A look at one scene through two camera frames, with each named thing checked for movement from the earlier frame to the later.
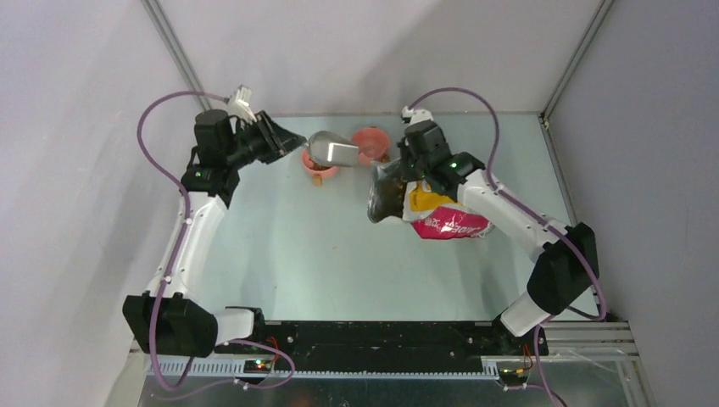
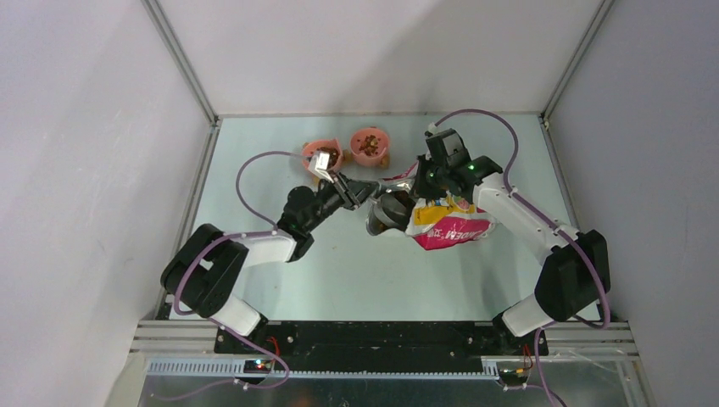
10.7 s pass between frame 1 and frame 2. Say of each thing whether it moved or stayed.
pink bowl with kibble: moved
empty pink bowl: stayed
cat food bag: moved
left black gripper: moved
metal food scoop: moved
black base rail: stayed
